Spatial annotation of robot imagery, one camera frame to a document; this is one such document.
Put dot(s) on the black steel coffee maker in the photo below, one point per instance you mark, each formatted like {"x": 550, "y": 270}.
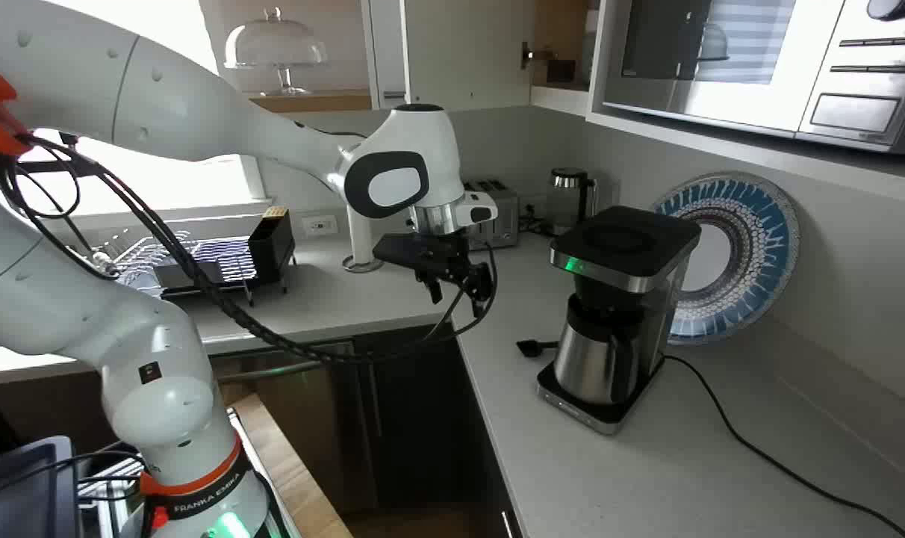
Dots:
{"x": 625, "y": 249}

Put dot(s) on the dark lower cabinet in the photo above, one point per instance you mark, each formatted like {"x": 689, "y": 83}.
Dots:
{"x": 401, "y": 427}

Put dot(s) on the white paper towel roll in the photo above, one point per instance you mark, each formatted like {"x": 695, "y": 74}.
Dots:
{"x": 364, "y": 239}

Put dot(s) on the wooden board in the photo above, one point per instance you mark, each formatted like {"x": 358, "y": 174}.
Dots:
{"x": 290, "y": 467}

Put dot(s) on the stainless steel coffee jar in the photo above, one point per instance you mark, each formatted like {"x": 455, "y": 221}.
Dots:
{"x": 592, "y": 354}

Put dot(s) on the silver microwave oven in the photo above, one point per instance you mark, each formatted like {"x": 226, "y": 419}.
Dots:
{"x": 768, "y": 61}

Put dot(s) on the small dark box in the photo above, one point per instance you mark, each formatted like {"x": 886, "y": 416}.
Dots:
{"x": 274, "y": 249}

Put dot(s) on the blue white decorative plate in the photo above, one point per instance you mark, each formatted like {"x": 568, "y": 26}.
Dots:
{"x": 744, "y": 255}

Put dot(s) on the steel electric kettle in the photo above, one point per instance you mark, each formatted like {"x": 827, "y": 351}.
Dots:
{"x": 573, "y": 197}

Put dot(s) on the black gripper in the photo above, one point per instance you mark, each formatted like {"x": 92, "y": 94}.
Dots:
{"x": 423, "y": 251}

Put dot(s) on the wooden shelf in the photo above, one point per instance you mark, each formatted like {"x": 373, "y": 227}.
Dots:
{"x": 313, "y": 100}

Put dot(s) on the glass cake stand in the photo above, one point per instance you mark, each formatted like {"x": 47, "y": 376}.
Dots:
{"x": 277, "y": 46}

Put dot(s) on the paper towel roll on holder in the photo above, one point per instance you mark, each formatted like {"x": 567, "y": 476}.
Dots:
{"x": 364, "y": 267}

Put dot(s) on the white narrow cabinet door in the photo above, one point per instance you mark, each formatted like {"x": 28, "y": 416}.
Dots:
{"x": 383, "y": 47}

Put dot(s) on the white wall outlet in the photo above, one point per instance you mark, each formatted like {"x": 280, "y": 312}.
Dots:
{"x": 317, "y": 225}

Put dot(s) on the black equipment box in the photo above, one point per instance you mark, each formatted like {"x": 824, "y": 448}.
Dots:
{"x": 19, "y": 493}

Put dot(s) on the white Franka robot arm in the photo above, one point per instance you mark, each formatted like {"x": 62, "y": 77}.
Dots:
{"x": 171, "y": 100}

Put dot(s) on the white wide cabinet door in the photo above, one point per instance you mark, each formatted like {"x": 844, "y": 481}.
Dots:
{"x": 468, "y": 47}

